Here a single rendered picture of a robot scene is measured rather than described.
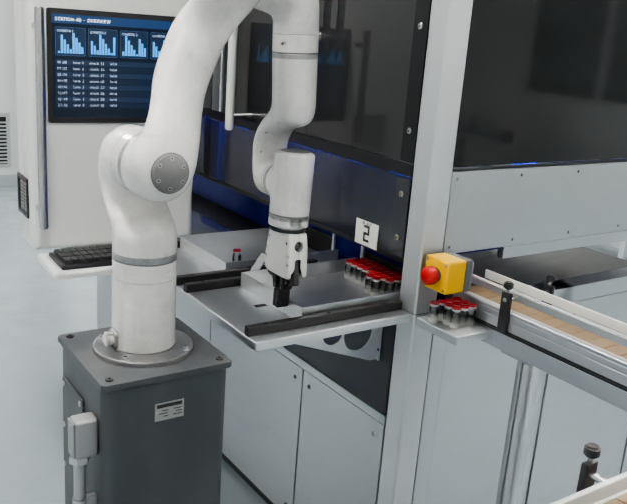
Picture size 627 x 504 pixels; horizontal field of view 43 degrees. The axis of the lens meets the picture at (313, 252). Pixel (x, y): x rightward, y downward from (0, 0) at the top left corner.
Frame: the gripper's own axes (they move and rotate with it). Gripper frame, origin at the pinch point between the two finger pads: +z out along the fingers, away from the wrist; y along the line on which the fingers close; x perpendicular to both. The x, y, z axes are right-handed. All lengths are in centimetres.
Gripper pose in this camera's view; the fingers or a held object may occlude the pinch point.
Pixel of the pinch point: (281, 297)
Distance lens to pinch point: 169.9
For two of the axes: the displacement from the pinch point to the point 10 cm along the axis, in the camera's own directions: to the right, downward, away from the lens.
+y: -5.6, -2.7, 7.8
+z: -1.0, 9.6, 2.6
